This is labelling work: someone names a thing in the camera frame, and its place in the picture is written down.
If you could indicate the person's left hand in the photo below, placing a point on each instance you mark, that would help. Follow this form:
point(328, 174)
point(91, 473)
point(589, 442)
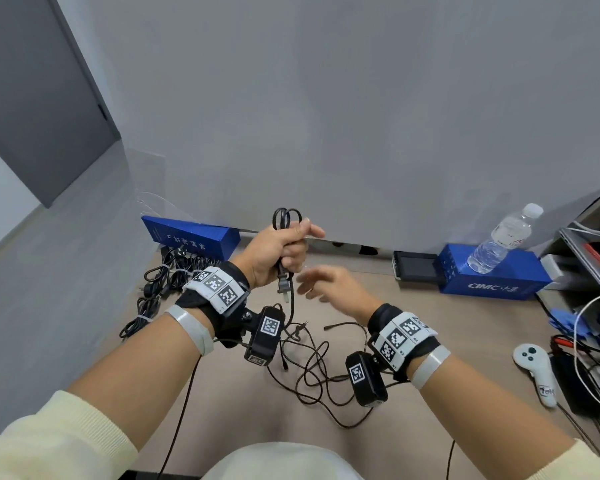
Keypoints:
point(275, 249)

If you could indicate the person's right hand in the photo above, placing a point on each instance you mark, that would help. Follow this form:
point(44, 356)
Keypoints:
point(347, 292)

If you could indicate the person's right forearm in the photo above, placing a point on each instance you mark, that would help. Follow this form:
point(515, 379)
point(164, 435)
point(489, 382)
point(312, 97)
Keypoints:
point(490, 424)

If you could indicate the person's left forearm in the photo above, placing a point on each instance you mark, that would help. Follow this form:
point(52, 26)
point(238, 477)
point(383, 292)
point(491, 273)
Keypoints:
point(130, 389)

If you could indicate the person's cream sweater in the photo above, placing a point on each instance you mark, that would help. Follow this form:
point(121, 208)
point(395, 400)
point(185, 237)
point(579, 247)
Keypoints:
point(280, 464)

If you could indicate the small black screen device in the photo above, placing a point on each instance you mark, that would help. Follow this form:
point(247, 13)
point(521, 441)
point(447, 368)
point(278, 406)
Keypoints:
point(415, 267)

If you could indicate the blue triangular box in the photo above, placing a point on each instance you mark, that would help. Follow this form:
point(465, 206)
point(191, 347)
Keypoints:
point(195, 237)

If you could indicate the grey right wristband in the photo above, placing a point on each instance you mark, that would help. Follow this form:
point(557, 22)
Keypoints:
point(430, 368)

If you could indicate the grey wristband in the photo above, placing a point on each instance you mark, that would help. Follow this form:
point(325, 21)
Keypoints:
point(430, 368)
point(192, 329)

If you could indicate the grey left wristband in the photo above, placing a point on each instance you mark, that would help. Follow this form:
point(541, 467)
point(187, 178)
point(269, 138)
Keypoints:
point(192, 329)

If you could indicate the light wooden table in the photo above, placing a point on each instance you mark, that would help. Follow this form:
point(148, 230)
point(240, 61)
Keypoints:
point(470, 334)

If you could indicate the blue rectangular box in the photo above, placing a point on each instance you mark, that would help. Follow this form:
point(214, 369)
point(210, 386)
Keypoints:
point(505, 279)

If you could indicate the clear plastic water bottle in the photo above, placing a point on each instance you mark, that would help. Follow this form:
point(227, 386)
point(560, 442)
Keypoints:
point(497, 242)

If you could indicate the white game controller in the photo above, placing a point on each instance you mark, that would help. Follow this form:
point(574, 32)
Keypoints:
point(530, 357)

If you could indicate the blue plastic item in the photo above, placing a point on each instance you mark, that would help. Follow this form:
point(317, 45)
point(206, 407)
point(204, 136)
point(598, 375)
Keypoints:
point(570, 322)

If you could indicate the black power adapter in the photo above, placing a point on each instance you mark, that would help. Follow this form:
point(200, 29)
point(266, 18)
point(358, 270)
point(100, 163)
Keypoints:
point(575, 384)

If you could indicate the black office chair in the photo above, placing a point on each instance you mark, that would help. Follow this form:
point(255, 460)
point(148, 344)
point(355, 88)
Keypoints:
point(165, 475)

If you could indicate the grey door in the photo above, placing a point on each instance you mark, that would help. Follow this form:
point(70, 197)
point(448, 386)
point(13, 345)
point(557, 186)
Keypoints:
point(35, 94)

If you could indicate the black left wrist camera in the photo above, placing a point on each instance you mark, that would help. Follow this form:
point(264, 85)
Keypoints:
point(267, 337)

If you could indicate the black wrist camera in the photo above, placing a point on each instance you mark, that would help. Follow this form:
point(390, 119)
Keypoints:
point(365, 382)
point(267, 337)

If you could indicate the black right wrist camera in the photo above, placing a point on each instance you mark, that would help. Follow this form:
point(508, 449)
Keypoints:
point(365, 382)

